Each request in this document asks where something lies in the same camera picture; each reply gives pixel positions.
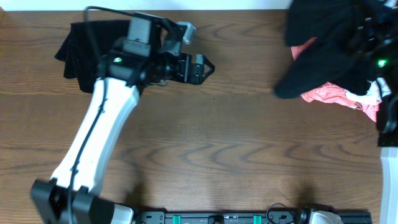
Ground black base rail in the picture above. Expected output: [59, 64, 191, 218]
[133, 203, 373, 224]

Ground black velvet buttoned garment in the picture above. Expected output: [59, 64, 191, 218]
[55, 20, 129, 93]

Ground coral pink garment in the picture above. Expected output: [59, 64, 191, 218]
[290, 37, 381, 123]

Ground white garment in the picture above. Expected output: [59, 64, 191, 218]
[346, 77, 391, 106]

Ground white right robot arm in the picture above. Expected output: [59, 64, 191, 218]
[354, 1, 397, 223]

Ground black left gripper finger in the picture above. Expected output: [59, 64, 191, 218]
[198, 54, 215, 69]
[198, 69, 215, 85]

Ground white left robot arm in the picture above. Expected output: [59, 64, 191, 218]
[30, 50, 215, 224]

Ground black polo shirt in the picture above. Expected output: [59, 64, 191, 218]
[274, 0, 382, 99]

